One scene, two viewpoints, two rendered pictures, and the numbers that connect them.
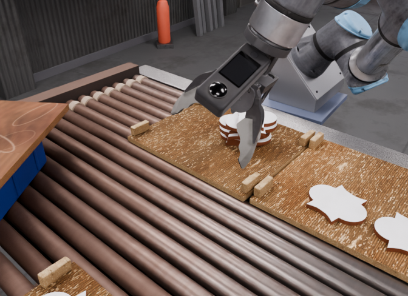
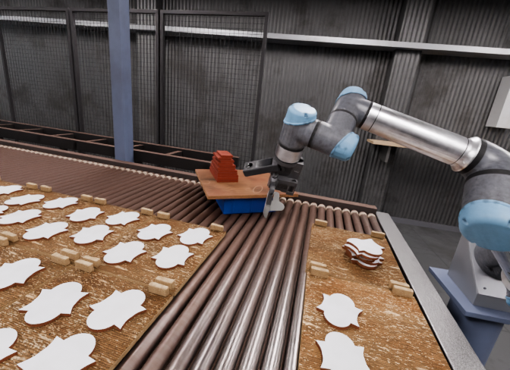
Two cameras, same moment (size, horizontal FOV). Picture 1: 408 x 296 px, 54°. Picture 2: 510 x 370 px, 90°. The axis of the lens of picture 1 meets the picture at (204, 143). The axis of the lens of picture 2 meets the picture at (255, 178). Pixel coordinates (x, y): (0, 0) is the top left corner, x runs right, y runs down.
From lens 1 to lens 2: 0.72 m
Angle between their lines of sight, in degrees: 59
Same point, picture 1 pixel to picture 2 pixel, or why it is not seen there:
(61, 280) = (215, 231)
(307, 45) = not seen: hidden behind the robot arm
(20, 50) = (379, 198)
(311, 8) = (285, 142)
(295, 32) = (281, 152)
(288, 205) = (316, 287)
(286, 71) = (464, 256)
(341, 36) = not seen: outside the picture
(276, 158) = (357, 277)
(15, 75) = not seen: hidden behind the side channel
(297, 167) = (360, 287)
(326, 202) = (334, 302)
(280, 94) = (455, 274)
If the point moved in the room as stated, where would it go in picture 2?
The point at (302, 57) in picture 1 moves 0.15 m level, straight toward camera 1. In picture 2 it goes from (480, 250) to (448, 251)
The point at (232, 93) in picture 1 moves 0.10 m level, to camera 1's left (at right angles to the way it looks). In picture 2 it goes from (251, 168) to (238, 161)
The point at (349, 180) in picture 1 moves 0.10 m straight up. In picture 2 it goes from (377, 318) to (386, 289)
